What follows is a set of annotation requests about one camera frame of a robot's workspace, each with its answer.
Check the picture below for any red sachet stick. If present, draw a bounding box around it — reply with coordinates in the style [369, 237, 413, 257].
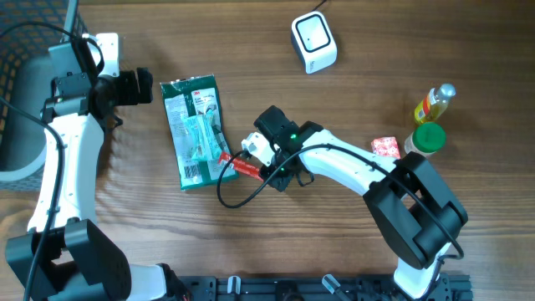
[218, 152, 262, 181]

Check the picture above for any green white gloves packet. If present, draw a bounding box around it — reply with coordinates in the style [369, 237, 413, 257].
[160, 74, 237, 191]

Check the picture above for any green lid jar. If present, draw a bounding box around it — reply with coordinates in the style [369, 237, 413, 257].
[404, 123, 446, 157]

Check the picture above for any yellow liquid bottle silver cap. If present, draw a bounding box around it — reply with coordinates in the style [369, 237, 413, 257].
[414, 84, 456, 126]

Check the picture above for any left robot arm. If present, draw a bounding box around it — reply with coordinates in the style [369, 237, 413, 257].
[6, 68, 192, 300]

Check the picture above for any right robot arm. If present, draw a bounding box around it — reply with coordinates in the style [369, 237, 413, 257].
[242, 106, 468, 300]

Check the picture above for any white barcode scanner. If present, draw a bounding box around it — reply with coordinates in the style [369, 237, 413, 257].
[291, 11, 338, 74]

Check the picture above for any grey plastic mesh basket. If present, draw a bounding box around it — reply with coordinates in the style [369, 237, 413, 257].
[1, 0, 87, 191]

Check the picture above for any black left camera cable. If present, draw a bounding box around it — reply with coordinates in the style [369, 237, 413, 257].
[0, 19, 105, 301]

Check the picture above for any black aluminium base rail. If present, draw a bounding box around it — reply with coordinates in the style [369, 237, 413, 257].
[181, 273, 474, 301]

